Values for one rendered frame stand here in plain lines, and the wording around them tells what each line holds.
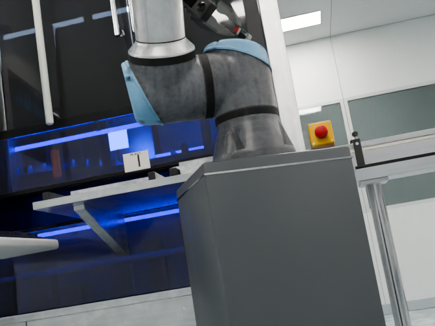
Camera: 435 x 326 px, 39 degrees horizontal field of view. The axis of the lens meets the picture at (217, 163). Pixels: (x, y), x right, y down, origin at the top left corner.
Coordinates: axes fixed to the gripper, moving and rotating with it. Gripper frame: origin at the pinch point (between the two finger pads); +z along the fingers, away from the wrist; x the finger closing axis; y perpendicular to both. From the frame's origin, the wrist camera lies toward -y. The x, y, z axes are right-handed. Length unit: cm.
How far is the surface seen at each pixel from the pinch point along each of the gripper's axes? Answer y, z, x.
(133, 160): 30, 15, 55
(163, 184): -13.0, 5.5, 39.9
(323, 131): 10, 48, 9
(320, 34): 444, 282, -8
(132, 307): 1, 32, 87
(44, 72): 54, -19, 53
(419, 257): 272, 435, 93
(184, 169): -10.4, 8.8, 34.5
